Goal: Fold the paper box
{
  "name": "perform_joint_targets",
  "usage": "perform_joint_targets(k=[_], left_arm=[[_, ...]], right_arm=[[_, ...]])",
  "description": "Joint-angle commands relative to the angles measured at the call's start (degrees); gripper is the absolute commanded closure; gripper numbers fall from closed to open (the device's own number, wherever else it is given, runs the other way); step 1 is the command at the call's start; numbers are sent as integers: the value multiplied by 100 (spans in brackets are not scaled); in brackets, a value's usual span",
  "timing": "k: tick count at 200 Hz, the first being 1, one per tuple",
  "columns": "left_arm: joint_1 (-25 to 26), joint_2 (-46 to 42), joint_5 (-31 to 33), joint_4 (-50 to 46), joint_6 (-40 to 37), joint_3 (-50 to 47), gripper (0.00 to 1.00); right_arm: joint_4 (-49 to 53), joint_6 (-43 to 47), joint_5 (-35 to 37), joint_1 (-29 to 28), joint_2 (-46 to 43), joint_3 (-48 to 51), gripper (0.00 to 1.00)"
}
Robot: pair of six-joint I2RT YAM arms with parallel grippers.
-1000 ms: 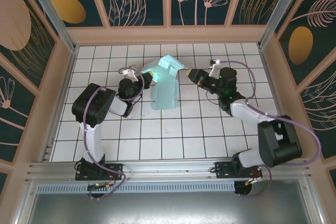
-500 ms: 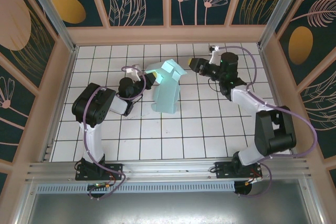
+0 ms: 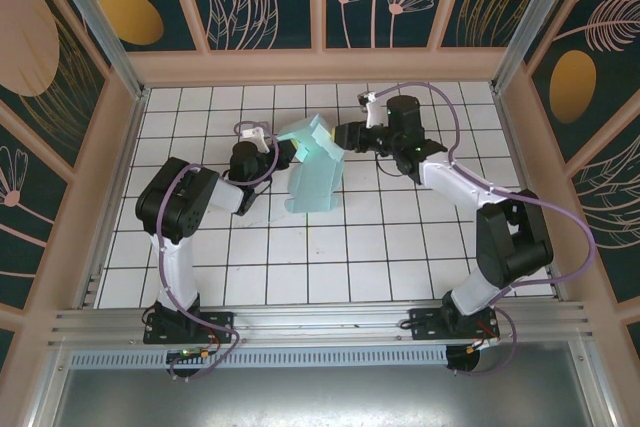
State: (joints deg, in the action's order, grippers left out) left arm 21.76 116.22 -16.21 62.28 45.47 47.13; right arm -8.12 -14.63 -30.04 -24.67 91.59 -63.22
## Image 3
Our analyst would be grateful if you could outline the light blue cloth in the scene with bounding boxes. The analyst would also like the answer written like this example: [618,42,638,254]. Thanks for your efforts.
[276,115,347,214]

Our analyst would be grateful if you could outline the green circuit board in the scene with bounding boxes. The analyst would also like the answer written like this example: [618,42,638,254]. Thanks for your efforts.
[166,346,215,364]

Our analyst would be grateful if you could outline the grey metal sheet panel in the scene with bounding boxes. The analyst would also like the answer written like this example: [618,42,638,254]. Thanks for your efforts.
[29,339,616,427]

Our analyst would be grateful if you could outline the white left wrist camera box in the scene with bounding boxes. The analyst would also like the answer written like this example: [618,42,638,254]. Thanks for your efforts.
[238,126,270,152]

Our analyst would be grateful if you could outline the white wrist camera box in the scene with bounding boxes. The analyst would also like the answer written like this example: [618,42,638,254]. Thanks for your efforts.
[356,90,387,129]
[238,126,270,152]

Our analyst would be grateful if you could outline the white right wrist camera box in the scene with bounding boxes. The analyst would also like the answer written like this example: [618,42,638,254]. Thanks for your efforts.
[356,90,387,129]

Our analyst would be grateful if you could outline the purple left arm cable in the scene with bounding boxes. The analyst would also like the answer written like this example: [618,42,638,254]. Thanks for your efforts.
[155,119,279,382]

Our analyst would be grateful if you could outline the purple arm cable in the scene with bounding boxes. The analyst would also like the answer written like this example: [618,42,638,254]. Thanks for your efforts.
[372,81,598,378]
[155,119,279,382]

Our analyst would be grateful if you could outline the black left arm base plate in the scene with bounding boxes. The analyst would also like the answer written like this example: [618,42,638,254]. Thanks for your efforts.
[143,310,236,346]

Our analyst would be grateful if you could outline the aluminium frame post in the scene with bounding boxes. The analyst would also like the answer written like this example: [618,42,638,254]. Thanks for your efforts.
[489,0,589,96]
[42,0,151,101]

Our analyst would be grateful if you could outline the aluminium mounting rail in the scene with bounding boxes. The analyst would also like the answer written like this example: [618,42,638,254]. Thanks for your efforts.
[47,302,599,348]

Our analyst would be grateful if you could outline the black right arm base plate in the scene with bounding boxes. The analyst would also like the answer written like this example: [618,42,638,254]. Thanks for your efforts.
[408,307,501,343]

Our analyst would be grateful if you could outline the slotted grey cable duct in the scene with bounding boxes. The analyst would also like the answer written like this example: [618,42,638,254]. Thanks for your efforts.
[69,344,449,369]

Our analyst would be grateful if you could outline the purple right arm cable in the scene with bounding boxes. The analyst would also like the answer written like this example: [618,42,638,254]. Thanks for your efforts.
[372,81,598,378]

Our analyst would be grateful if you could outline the yellow connector with wires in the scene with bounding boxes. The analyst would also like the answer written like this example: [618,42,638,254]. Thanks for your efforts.
[464,339,501,354]

